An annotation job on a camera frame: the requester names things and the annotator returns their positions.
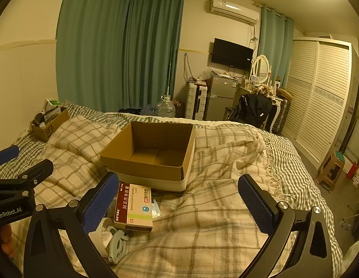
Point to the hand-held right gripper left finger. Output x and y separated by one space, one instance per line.
99 202

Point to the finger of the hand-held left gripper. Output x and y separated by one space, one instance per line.
7 152
31 172

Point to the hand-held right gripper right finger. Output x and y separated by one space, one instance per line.
256 205

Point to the white tape roll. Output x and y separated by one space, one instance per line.
105 231

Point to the red label medicine box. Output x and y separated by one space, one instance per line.
133 208

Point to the person's left hand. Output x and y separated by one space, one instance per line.
6 236

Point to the small cardboard box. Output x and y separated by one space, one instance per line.
49 127

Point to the plaid blanket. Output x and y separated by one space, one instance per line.
202 223

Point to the bed with striped sheet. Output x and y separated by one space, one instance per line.
298 168

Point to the green and white box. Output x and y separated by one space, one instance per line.
53 103

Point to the brown plastic stool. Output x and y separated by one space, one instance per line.
330 170

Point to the dark chair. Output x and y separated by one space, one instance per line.
230 113

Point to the brown suitcase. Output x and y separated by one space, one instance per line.
283 113

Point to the black jacket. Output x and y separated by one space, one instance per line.
253 108

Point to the red fire extinguisher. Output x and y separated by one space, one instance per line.
351 170

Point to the white dressing table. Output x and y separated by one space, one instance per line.
276 104

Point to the blue plastic bag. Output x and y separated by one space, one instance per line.
147 110

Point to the silver small fridge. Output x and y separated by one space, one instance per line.
221 98

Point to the large water bottle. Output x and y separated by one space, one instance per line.
165 108

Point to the white suitcase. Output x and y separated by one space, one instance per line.
195 101

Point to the white louvered wardrobe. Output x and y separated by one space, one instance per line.
315 98

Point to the wide green curtain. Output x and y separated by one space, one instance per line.
89 43

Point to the white oval mirror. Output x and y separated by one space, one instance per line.
262 66

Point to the clear plastic bag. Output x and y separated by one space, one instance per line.
207 73

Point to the white pole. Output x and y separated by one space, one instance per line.
168 75

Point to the narrow green curtain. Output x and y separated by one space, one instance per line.
276 46

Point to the white air conditioner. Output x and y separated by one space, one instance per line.
234 10

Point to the black wall television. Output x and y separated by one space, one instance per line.
231 53

